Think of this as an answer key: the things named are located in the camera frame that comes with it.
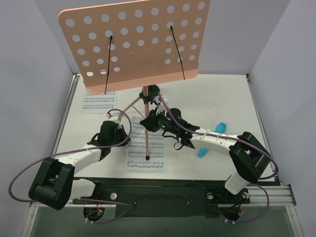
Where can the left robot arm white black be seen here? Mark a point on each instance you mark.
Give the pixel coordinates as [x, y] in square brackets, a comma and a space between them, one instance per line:
[55, 182]

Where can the black microphone desk stand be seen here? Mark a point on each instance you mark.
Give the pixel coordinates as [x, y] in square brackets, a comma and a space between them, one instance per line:
[152, 92]

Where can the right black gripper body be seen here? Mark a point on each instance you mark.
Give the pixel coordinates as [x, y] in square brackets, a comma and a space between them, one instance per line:
[151, 121]

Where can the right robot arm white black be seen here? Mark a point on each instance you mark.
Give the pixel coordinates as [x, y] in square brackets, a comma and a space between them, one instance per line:
[249, 157]

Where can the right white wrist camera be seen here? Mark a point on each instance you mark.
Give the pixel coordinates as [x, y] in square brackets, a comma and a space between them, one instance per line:
[160, 107]

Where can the pink perforated music stand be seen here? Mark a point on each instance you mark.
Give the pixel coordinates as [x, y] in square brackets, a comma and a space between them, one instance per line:
[133, 44]

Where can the sheet music page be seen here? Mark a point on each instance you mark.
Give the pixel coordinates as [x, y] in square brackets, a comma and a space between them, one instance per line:
[145, 155]
[99, 104]

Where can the blue toy microphone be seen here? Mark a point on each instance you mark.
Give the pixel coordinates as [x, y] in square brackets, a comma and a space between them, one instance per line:
[210, 143]

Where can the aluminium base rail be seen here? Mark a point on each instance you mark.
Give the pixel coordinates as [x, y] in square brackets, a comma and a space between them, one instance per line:
[135, 195]

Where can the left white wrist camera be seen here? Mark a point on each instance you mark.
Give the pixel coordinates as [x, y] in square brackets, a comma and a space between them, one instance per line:
[115, 117]

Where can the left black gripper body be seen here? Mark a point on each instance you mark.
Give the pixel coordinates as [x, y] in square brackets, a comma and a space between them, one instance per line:
[121, 133]

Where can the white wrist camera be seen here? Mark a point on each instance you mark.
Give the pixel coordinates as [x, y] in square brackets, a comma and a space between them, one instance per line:
[160, 107]
[115, 117]

